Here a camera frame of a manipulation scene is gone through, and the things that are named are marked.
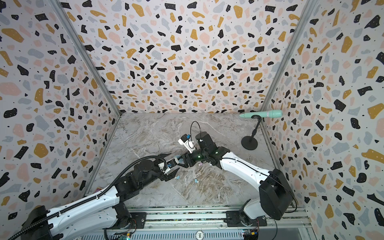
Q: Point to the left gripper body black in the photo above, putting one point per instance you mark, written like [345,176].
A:
[158,171]

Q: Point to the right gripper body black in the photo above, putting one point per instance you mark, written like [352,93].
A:
[186,159]

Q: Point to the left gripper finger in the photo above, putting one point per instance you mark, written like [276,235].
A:
[170,175]
[162,157]

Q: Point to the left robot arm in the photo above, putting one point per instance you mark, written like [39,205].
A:
[105,209]

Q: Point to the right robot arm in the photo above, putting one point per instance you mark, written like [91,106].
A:
[275,194]

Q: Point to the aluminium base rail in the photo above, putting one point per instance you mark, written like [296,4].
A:
[188,223]

